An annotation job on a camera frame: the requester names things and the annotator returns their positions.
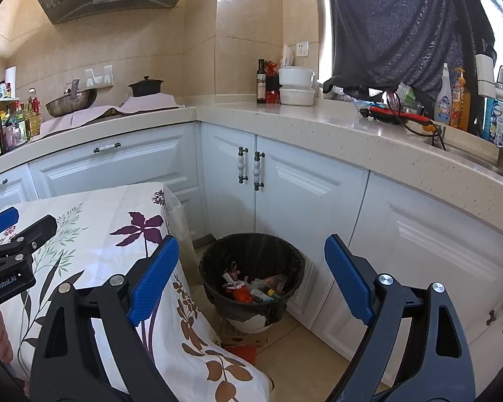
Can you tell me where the black cooking pot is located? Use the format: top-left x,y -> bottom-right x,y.
128,76 -> 164,98

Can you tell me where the white double wall outlet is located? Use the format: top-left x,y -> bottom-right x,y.
84,65 -> 114,88

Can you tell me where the dark oil bottle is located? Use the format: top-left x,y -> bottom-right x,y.
257,59 -> 267,105

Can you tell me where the white blue spray bottle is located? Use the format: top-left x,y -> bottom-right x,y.
434,63 -> 452,124

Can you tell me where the red black power strip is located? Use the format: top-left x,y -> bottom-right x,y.
360,105 -> 434,128

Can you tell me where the floral tablecloth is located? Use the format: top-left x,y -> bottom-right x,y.
0,181 -> 274,402

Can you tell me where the flat cardboard box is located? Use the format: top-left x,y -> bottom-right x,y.
216,318 -> 271,346

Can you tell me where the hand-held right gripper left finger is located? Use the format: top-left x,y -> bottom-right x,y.
29,234 -> 181,402

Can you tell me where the pale stove cover cloth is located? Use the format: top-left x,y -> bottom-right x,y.
38,92 -> 186,139

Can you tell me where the red packet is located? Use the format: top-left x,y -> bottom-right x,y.
265,61 -> 281,105

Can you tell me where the blue detergent packet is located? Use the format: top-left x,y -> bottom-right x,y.
482,98 -> 503,142

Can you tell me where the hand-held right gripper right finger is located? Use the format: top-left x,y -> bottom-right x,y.
324,233 -> 476,402

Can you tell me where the steel wok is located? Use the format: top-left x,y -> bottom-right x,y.
45,79 -> 98,119

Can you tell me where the white lidded container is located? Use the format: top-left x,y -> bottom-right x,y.
279,66 -> 315,88
279,86 -> 315,107

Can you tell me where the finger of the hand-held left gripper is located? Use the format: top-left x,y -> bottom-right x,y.
0,214 -> 58,264
0,206 -> 19,239

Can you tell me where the cluster of condiment bottles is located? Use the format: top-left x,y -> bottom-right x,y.
0,67 -> 43,166

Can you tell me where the orange dish soap bottle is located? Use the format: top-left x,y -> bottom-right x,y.
450,67 -> 471,131

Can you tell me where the white faucet water filter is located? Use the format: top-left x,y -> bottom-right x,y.
476,54 -> 503,102

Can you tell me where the black cable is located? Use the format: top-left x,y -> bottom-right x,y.
386,92 -> 449,151

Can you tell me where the black lined trash bin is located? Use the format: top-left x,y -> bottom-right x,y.
198,232 -> 306,334

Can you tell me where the dark curtain cloth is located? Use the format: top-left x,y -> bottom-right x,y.
325,0 -> 497,101

